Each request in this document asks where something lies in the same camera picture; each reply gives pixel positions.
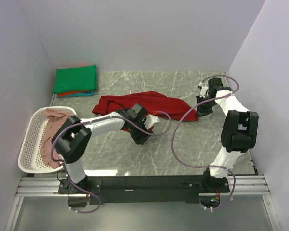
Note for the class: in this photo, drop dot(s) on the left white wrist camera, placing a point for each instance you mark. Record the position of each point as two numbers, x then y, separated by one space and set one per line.
151 120

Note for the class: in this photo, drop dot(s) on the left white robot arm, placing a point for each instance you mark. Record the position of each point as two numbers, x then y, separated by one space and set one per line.
70 141

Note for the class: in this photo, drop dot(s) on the white plastic laundry basket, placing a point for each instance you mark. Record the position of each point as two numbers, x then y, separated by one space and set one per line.
30 160

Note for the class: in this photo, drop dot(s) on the aluminium rail frame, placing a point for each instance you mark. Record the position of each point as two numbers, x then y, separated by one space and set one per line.
49 187

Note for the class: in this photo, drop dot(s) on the pink t shirt in basket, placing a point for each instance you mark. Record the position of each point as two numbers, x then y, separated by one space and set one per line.
56 119

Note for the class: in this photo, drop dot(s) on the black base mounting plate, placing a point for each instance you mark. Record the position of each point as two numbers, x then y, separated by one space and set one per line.
143 189

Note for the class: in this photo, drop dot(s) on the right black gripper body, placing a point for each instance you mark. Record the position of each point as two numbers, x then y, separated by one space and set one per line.
210 104

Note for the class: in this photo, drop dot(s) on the green folded t shirt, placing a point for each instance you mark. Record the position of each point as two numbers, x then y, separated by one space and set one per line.
76 79

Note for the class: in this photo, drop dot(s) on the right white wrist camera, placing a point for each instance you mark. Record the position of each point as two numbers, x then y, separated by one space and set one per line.
204 90

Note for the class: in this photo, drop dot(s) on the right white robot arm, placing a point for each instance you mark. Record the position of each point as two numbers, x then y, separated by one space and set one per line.
239 131

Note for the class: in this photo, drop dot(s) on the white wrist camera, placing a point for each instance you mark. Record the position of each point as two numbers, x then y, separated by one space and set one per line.
204 90
151 120

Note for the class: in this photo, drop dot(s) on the teal folded t shirt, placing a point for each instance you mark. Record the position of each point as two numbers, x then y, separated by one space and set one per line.
80 94

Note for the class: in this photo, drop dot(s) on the red t shirt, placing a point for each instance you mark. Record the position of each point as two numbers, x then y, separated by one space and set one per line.
152 101

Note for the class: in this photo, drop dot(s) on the orange folded t shirt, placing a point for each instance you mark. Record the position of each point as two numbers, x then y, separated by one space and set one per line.
63 95

